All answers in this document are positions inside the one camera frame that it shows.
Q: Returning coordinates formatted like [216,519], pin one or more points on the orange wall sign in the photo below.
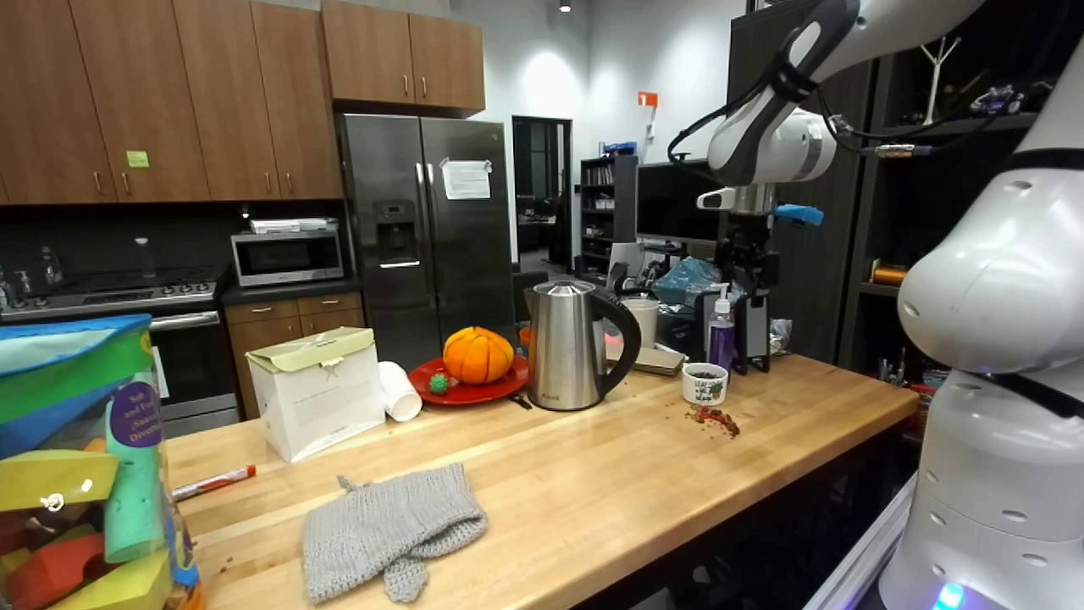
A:
[649,99]

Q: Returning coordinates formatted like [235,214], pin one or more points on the wooden wall cabinets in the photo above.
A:
[171,104]

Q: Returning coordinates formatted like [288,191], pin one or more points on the grey knitted oven mitt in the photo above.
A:
[384,531]

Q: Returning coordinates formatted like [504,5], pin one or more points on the wooden lower cabinet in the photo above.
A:
[291,326]

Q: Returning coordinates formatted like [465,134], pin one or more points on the clear plastic bag with items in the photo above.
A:
[681,289]

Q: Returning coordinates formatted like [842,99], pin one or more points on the orange pumpkin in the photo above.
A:
[478,355]

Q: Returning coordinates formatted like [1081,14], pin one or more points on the silver microwave oven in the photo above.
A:
[286,258]

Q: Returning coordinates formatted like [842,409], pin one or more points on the dark bookshelf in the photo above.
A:
[605,214]

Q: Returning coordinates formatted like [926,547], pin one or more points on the purple pump soap bottle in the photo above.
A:
[723,339]

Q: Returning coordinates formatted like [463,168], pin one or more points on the white robot base platform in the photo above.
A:
[859,553]

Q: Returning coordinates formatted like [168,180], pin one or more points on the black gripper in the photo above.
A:
[750,239]

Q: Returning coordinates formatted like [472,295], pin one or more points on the small white ramekin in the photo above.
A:
[706,386]

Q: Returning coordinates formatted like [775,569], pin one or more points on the black kitchen stove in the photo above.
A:
[114,307]

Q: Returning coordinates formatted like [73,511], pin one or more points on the white coat rack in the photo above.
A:
[935,69]

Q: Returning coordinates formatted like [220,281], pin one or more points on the white cardboard box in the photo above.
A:
[324,396]

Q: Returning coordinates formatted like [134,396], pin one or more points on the red marker pen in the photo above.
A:
[216,482]

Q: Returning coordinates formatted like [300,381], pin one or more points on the stainless steel electric kettle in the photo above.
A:
[564,344]

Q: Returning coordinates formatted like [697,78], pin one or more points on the green sticky note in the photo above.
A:
[136,161]

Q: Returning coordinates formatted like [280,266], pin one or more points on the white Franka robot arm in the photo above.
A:
[1003,339]

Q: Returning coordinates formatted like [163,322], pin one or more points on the small green ball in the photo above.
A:
[438,386]

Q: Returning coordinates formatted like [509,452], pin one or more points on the white item on microwave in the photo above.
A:
[291,224]

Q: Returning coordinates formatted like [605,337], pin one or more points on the bag of colourful foam blocks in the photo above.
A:
[79,477]

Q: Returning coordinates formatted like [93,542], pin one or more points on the white paper on refrigerator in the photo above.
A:
[465,180]

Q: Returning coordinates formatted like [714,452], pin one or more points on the white paper roll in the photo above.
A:
[399,390]

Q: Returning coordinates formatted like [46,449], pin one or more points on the wooden cabinet above refrigerator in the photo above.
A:
[408,56]

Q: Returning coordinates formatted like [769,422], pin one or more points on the stainless steel refrigerator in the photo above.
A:
[427,239]

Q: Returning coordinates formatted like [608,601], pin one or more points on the red plate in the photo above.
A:
[477,390]

